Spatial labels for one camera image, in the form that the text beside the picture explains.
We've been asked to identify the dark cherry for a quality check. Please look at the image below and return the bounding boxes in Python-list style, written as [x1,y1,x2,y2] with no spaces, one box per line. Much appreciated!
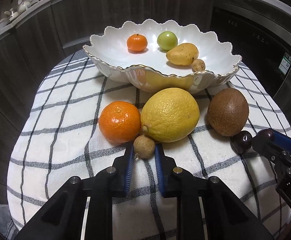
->
[256,128,274,141]
[230,131,252,154]

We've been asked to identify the brown kiwi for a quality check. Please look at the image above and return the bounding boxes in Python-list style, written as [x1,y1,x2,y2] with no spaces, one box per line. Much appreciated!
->
[207,88,249,137]

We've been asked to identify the large orange mandarin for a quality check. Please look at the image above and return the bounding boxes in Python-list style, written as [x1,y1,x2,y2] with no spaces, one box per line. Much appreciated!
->
[99,101,141,144]

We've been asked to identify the yellow lemon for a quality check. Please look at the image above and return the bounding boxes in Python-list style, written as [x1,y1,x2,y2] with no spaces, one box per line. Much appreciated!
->
[141,88,200,143]

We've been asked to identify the small brown longan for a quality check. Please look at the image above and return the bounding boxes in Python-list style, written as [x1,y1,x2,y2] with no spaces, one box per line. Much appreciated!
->
[192,59,206,72]

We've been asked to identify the small orange mandarin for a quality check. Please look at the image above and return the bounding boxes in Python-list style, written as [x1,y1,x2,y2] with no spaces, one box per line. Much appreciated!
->
[127,34,148,53]

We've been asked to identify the white checkered cloth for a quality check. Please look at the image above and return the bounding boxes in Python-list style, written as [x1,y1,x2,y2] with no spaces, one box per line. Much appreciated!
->
[7,50,291,239]

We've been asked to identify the built-in black oven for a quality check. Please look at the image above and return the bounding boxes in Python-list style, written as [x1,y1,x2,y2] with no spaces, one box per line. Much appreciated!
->
[210,2,291,97]

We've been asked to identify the yellow mango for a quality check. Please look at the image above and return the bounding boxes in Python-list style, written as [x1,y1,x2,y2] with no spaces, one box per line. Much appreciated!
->
[166,43,199,66]

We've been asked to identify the white scalloped ceramic bowl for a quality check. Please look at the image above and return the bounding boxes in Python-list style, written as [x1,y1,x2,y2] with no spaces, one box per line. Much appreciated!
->
[83,18,242,94]

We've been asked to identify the green round fruit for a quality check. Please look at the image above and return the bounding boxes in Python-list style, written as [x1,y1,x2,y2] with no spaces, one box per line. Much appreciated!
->
[157,31,178,51]

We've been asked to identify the white teapot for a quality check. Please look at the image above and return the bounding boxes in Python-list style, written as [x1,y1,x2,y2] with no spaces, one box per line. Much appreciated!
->
[18,1,31,14]

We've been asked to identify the grey drawer handle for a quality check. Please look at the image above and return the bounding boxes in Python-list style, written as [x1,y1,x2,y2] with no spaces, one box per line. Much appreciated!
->
[62,37,90,49]

